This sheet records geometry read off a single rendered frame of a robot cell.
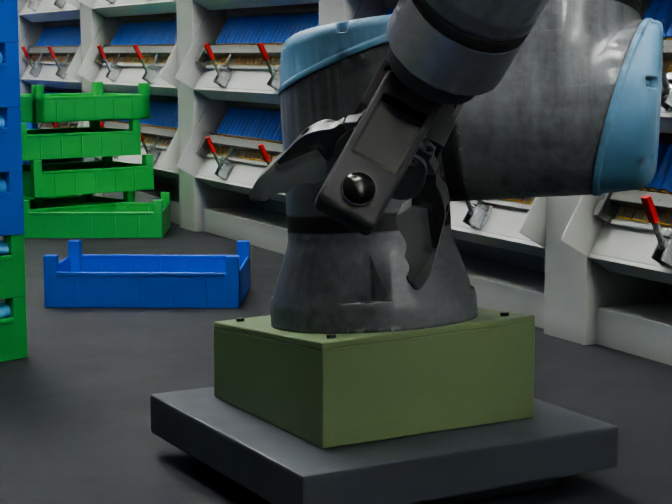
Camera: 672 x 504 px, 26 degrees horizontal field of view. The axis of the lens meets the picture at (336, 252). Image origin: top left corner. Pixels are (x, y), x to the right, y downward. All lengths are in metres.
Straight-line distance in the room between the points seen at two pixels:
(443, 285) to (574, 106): 0.19
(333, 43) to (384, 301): 0.23
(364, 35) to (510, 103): 0.14
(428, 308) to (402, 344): 0.04
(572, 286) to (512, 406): 0.68
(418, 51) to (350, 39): 0.27
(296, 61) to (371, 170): 0.29
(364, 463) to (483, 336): 0.18
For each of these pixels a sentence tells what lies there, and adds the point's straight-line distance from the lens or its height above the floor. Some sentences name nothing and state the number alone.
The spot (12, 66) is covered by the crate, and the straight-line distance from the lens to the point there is 1.87.
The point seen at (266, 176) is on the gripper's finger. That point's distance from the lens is 1.13.
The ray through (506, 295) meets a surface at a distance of 2.15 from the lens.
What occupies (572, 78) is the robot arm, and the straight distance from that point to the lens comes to 1.24.
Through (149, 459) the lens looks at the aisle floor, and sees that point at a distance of 1.43.
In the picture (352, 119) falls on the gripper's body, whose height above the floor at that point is 0.34.
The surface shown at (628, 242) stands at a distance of 1.91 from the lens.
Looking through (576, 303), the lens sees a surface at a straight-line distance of 1.98.
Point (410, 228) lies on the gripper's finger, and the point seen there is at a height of 0.25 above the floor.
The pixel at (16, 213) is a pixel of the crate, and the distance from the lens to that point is 1.88.
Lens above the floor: 0.39
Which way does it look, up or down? 8 degrees down
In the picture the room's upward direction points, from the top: straight up
